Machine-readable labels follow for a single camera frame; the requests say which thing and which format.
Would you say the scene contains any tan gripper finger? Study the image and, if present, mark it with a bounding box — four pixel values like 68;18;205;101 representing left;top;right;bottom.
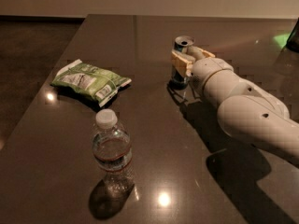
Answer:
171;49;195;77
187;46;215;60

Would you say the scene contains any silver blue redbull can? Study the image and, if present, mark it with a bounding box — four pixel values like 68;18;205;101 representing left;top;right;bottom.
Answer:
169;35;194;90

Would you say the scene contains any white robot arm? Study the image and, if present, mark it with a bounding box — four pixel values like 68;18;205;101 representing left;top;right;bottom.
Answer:
171;46;299;166

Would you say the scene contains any green chip bag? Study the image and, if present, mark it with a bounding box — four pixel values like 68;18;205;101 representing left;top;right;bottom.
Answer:
51;59;132;107

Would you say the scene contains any dark object with green light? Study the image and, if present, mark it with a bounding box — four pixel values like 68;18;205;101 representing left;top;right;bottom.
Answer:
286;19;299;52

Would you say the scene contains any clear plastic water bottle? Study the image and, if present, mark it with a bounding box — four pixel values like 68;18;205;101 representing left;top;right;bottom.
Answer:
93;109;134;198

